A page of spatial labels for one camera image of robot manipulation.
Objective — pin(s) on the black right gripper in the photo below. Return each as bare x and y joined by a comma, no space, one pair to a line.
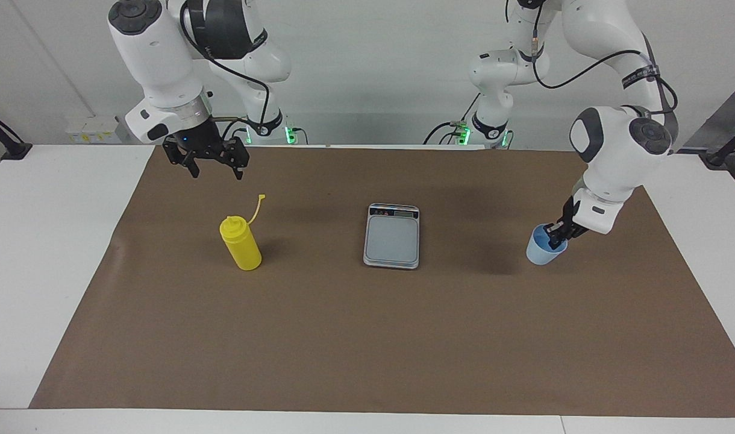
197,136

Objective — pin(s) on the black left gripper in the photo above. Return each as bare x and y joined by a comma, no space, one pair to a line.
571,211

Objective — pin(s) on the light blue plastic cup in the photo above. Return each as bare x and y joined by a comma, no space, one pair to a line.
539,253

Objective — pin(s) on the yellow squeeze bottle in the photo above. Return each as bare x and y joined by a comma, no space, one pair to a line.
241,247

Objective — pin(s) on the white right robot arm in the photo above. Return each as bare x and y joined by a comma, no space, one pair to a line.
162,54

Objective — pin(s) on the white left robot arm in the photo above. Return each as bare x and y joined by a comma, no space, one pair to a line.
614,150

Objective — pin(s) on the silver digital kitchen scale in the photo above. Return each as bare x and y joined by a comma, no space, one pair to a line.
391,238

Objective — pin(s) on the brown table mat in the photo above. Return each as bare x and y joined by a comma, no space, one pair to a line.
367,337

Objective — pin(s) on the white wall socket box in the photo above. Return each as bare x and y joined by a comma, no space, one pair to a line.
93,129

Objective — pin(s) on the black clamp mount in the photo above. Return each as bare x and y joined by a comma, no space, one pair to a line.
720,157
15,149

